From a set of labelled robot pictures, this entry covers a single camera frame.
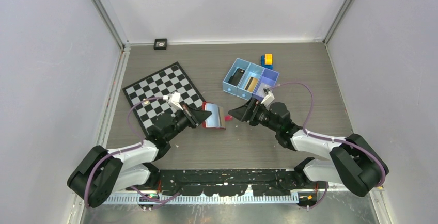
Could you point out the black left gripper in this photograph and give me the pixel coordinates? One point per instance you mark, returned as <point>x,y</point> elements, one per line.
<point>199,115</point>

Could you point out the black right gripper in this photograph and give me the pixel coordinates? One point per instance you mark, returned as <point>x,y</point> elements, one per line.
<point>243,113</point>

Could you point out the red leather card holder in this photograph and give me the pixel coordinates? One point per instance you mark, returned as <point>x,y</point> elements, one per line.
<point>217,119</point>

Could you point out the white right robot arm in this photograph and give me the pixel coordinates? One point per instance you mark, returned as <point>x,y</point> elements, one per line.
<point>350,161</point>

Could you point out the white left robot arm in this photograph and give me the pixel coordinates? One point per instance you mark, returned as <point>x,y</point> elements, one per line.
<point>103,171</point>

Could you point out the orange card in drawer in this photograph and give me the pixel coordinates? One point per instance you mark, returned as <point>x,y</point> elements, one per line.
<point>251,84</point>

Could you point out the black card in drawer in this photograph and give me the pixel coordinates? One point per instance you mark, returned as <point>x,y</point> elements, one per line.
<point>236,77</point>

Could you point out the light blue middle drawer box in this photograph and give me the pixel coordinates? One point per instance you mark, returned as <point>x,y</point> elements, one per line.
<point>251,70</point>

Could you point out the light blue drawer box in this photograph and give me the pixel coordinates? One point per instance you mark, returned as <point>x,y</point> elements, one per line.
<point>228,88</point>
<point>251,70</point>

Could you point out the light blue left drawer box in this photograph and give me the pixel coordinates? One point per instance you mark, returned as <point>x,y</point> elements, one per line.
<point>228,88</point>

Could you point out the black white chessboard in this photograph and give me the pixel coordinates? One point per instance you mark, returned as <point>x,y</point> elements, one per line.
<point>165,81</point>

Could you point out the purple drawer box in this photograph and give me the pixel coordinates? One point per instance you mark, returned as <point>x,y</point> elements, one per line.
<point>267,80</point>

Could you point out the blue orange toy block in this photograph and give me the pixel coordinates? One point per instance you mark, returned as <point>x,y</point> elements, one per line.
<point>267,61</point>

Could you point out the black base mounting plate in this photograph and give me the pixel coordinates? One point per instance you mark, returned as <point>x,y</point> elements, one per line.
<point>228,182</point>

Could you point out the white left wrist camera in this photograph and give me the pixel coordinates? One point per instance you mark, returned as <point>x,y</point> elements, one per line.
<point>174,100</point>

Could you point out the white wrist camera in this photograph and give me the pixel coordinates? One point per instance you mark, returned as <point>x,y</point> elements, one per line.
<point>268,98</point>
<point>174,100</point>

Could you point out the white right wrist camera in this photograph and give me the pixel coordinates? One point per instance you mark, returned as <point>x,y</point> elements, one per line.
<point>268,98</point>

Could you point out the black square wall socket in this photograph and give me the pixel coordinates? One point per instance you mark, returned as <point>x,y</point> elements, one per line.
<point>160,44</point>

